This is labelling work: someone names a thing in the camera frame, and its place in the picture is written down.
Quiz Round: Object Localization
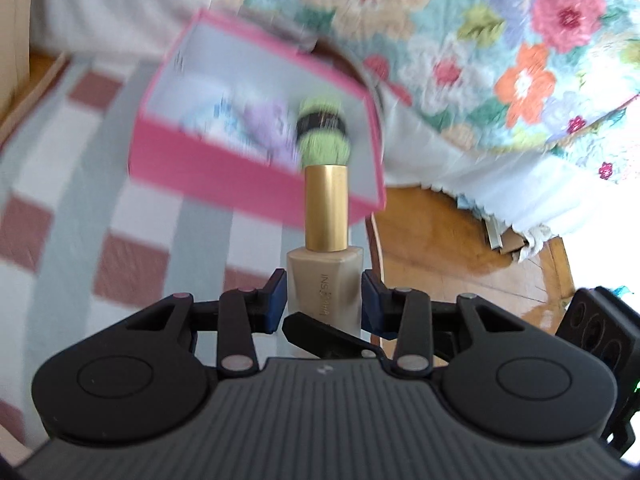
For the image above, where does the green yarn skein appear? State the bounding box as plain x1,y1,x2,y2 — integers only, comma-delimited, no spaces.
295,97,351,167

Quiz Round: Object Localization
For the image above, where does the cardboard piece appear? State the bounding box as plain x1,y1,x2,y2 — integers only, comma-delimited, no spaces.
482,217,531,263

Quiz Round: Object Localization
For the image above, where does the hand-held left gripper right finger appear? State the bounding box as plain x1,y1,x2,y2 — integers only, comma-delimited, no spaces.
360,268,526,378

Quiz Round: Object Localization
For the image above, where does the checked grey red rug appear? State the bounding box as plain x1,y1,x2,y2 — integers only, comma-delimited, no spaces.
0,55,386,461

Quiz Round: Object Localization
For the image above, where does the beige foundation bottle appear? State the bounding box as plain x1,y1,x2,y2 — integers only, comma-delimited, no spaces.
286,164,363,360

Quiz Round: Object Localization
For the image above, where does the blue white wet wipes packet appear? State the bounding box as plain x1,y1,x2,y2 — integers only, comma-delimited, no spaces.
180,95,251,143

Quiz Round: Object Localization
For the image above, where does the floral quilt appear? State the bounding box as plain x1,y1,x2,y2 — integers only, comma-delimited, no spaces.
100,0,640,183

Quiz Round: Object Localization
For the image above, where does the pink cardboard box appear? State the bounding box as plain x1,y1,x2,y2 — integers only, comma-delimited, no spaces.
127,9,388,226

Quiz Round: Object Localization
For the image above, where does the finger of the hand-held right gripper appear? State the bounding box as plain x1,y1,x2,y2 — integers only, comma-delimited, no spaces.
281,311,388,361

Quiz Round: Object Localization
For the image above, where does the cream cabinet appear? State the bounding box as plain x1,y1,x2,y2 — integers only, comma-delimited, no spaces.
0,0,36,116

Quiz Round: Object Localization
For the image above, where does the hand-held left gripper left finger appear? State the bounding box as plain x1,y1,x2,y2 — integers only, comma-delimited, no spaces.
125,268,288,378

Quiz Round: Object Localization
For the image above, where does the purple plush toy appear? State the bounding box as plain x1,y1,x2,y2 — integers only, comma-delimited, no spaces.
240,100,301,168

